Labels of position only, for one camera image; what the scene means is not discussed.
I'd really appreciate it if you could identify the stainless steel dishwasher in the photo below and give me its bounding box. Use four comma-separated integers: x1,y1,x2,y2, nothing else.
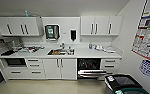
76,58,108,81

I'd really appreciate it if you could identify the steel dishwasher handle bar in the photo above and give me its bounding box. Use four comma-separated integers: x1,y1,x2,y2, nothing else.
77,69,107,76

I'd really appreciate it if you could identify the black soap dispenser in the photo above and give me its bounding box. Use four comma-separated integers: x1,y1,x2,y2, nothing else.
69,29,78,41

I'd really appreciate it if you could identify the chrome faucet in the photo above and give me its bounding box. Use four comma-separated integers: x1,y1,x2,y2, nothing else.
58,42,67,51

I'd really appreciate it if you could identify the steel sink basin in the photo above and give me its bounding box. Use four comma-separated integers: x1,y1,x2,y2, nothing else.
46,48,76,57

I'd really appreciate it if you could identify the white double door base cabinet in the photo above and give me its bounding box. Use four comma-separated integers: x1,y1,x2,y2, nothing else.
43,58,78,81

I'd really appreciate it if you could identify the steel paper towel dispenser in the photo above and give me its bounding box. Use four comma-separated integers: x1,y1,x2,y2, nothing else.
44,23,61,42

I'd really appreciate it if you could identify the white grey dish towel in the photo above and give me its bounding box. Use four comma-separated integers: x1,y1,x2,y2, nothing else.
104,47,117,54

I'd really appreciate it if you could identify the white drawer base cabinet narrow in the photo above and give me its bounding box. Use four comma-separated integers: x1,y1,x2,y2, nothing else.
100,58,121,77

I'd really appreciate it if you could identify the dish rack with dishes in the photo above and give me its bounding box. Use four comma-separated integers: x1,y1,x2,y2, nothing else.
19,45,43,54

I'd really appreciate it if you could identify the white drawer base cabinet wide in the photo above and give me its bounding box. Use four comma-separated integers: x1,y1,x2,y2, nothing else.
4,57,46,81

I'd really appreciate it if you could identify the black built-in microwave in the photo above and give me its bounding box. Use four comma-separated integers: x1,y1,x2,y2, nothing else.
5,58,27,67

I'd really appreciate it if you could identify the grey bin green lid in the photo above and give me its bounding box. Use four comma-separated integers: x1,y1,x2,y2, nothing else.
110,86,149,94

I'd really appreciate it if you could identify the black coffee machine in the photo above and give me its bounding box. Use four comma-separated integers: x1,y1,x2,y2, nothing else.
0,37,18,57

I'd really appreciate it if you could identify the white wall cabinet with bottle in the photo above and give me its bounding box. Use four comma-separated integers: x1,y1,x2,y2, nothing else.
0,16,44,37

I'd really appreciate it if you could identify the large wall poster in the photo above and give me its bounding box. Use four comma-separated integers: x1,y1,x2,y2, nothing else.
130,0,150,65

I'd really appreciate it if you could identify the small blue wall notice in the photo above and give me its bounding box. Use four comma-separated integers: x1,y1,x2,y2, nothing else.
138,58,150,78

